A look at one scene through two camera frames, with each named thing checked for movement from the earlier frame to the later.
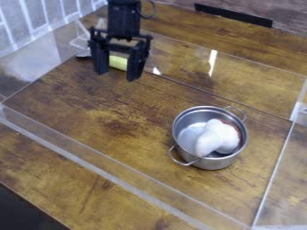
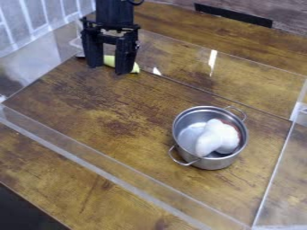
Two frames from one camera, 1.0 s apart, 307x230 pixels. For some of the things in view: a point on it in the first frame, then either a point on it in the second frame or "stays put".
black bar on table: x=253 y=19 stays put
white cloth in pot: x=219 y=136 stays put
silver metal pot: x=202 y=113 stays put
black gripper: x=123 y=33 → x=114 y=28
